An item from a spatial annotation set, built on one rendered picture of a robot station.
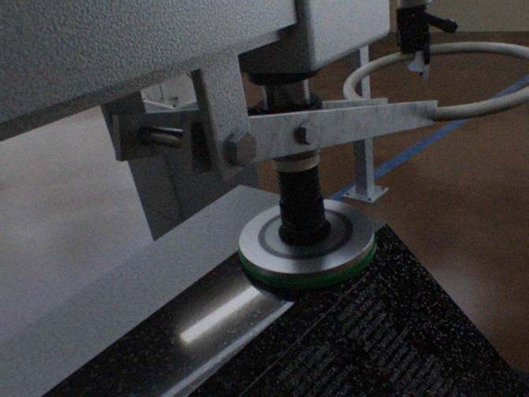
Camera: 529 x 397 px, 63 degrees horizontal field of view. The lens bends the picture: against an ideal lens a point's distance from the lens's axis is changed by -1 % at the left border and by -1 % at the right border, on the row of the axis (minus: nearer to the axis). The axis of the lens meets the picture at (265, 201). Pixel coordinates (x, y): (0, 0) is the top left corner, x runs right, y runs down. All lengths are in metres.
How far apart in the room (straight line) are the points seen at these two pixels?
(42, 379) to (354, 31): 0.56
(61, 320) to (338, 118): 0.49
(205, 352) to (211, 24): 0.38
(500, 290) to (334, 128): 1.48
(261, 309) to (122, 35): 0.41
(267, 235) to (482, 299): 1.34
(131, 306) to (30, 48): 0.47
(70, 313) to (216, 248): 0.24
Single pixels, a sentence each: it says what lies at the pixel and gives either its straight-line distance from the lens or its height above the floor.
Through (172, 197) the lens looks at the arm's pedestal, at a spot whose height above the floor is 0.55.
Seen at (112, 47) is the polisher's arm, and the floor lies 1.22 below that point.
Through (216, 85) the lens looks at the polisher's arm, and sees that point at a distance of 0.38.
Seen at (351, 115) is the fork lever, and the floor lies 1.05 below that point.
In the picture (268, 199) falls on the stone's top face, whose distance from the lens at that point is 0.87.
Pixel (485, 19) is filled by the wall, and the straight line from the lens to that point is 7.45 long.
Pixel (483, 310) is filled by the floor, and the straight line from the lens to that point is 1.88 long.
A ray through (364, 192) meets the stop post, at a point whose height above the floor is 0.03.
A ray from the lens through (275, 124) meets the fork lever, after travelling 0.49.
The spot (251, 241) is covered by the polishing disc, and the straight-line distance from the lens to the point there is 0.69.
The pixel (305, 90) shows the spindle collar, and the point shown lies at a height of 1.10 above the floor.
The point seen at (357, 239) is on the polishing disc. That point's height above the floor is 0.88.
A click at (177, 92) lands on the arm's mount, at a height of 0.91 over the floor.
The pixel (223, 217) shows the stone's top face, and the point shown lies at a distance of 0.84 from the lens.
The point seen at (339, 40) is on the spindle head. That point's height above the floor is 1.17.
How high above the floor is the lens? 1.25
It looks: 28 degrees down
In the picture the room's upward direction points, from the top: 10 degrees counter-clockwise
